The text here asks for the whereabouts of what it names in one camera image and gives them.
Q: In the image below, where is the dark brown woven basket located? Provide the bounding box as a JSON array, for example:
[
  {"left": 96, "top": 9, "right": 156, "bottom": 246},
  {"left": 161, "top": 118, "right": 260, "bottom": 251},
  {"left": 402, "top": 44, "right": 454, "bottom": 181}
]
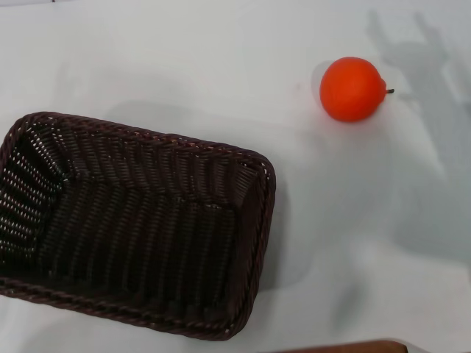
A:
[{"left": 0, "top": 111, "right": 277, "bottom": 342}]

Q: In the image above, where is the brown wooden edge strip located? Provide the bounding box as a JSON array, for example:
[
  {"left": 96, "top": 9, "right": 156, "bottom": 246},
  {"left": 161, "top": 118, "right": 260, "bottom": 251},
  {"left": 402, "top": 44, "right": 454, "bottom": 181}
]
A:
[{"left": 283, "top": 338, "right": 409, "bottom": 353}]

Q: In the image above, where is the orange fruit with stem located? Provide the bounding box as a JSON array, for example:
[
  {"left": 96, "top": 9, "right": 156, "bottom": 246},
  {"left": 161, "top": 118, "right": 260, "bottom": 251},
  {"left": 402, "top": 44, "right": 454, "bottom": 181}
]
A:
[{"left": 319, "top": 56, "right": 395, "bottom": 122}]

